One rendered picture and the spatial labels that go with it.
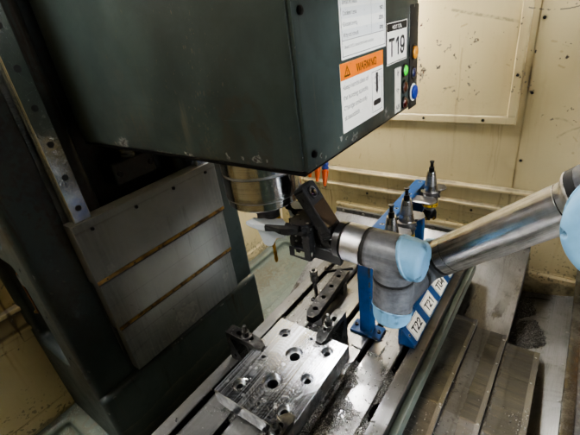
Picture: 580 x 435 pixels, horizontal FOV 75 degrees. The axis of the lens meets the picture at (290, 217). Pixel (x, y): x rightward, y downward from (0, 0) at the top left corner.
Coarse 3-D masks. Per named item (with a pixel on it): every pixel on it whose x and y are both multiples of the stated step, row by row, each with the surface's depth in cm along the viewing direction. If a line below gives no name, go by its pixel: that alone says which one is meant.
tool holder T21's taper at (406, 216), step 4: (404, 200) 108; (408, 200) 107; (404, 204) 108; (408, 204) 108; (400, 208) 110; (404, 208) 108; (408, 208) 108; (412, 208) 109; (400, 212) 110; (404, 212) 109; (408, 212) 108; (412, 212) 109; (400, 216) 110; (404, 216) 109; (408, 216) 109; (412, 216) 109; (400, 220) 110; (404, 220) 110; (408, 220) 109; (412, 220) 110
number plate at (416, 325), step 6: (414, 312) 115; (414, 318) 114; (420, 318) 115; (408, 324) 111; (414, 324) 113; (420, 324) 114; (408, 330) 110; (414, 330) 112; (420, 330) 113; (414, 336) 110
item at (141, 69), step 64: (64, 0) 70; (128, 0) 60; (192, 0) 52; (256, 0) 47; (320, 0) 50; (64, 64) 80; (128, 64) 67; (192, 64) 58; (256, 64) 51; (320, 64) 52; (384, 64) 68; (128, 128) 77; (192, 128) 65; (256, 128) 56; (320, 128) 55
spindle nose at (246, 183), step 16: (224, 176) 74; (240, 176) 70; (256, 176) 70; (272, 176) 71; (288, 176) 72; (240, 192) 72; (256, 192) 71; (272, 192) 72; (288, 192) 74; (240, 208) 75; (256, 208) 73; (272, 208) 73
